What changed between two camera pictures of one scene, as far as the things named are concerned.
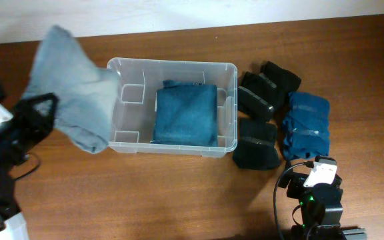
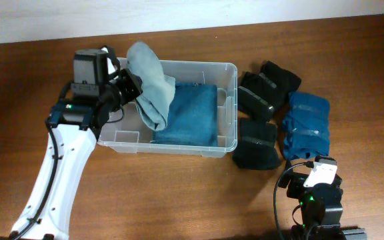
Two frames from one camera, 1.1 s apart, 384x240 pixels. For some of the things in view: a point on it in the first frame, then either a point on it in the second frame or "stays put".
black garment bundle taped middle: [257, 96] stays put
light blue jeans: [86, 94] to [157, 88]
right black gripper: [297, 185] stays put
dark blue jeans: [186, 114] stays put
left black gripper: [26, 108] to [137, 83]
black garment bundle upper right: [283, 79] stays put
